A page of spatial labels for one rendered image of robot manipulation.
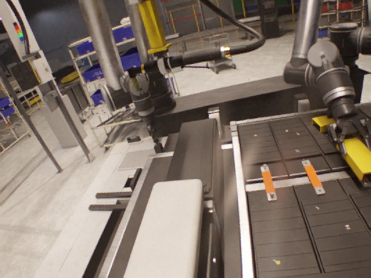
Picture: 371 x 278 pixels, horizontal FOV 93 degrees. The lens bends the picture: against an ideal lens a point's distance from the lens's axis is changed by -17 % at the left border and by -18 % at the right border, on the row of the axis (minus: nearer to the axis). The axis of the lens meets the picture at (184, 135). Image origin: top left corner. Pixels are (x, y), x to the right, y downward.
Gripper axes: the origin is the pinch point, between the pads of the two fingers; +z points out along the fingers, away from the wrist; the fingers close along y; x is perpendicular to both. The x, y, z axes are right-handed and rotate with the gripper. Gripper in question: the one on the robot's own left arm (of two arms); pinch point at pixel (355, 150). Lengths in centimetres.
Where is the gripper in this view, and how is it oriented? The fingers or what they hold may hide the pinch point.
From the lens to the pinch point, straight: 77.1
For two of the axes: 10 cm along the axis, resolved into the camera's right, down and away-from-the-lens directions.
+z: 0.6, 9.5, -3.2
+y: 9.6, -1.4, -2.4
